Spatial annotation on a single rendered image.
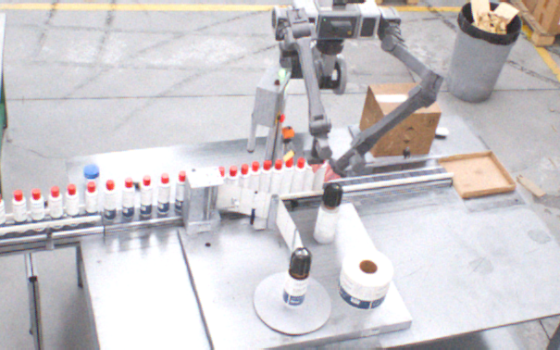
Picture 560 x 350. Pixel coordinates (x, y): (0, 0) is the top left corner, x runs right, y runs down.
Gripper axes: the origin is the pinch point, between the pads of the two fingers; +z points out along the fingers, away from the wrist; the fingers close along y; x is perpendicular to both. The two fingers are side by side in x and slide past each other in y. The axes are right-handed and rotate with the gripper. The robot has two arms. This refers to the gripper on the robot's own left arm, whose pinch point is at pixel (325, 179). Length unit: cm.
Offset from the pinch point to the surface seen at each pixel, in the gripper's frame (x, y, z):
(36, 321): -73, 16, 117
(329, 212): -17.2, 31.8, -2.3
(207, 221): -46, 15, 37
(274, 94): -57, 0, -21
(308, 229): -8.1, 22.9, 14.1
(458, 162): 67, -10, -41
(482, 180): 71, 5, -45
